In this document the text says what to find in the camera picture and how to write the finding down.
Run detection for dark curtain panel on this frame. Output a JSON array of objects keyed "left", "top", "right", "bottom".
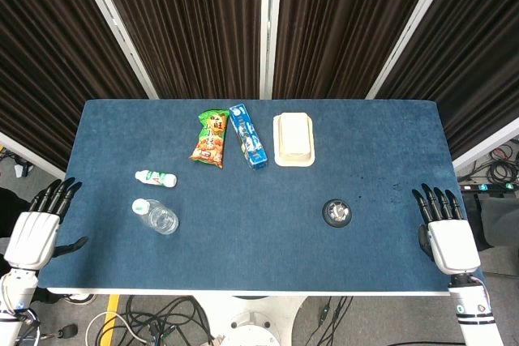
[
  {"left": 272, "top": 0, "right": 448, "bottom": 100},
  {"left": 376, "top": 0, "right": 519, "bottom": 159},
  {"left": 92, "top": 0, "right": 264, "bottom": 100},
  {"left": 0, "top": 0, "right": 152, "bottom": 170}
]

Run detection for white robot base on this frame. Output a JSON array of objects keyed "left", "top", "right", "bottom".
[{"left": 194, "top": 295, "right": 309, "bottom": 346}]

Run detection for black power strip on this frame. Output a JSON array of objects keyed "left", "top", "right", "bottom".
[{"left": 459, "top": 182, "right": 519, "bottom": 194}]

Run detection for black cable bundle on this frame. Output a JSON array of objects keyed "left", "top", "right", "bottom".
[{"left": 121, "top": 295, "right": 216, "bottom": 346}]

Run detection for small white green bottle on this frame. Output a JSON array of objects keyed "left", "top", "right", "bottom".
[{"left": 135, "top": 169, "right": 178, "bottom": 189}]

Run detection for white frame post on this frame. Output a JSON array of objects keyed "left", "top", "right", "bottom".
[
  {"left": 259, "top": 0, "right": 284, "bottom": 100},
  {"left": 365, "top": 0, "right": 461, "bottom": 100},
  {"left": 71, "top": 0, "right": 159, "bottom": 100}
]

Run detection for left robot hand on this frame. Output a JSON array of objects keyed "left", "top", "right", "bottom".
[{"left": 3, "top": 177, "right": 89, "bottom": 271}]

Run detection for clear plastic water bottle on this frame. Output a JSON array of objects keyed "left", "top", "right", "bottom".
[{"left": 131, "top": 198, "right": 180, "bottom": 236}]

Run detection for white cable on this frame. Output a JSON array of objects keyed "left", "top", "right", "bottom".
[{"left": 85, "top": 310, "right": 151, "bottom": 346}]

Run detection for blue table cloth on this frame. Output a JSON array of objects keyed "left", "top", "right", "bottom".
[{"left": 35, "top": 98, "right": 484, "bottom": 293}]

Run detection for blue toothpaste box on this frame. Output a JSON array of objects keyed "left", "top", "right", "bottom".
[{"left": 229, "top": 103, "right": 269, "bottom": 171}]

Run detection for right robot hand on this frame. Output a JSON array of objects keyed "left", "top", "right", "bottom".
[{"left": 411, "top": 182, "right": 481, "bottom": 276}]

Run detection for cream plastic tray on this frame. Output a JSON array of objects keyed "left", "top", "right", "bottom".
[{"left": 272, "top": 111, "right": 317, "bottom": 168}]

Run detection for black cable coil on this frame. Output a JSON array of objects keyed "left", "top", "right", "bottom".
[{"left": 486, "top": 147, "right": 519, "bottom": 185}]

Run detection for green orange snack bag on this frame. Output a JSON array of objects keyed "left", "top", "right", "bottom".
[{"left": 189, "top": 109, "right": 228, "bottom": 170}]

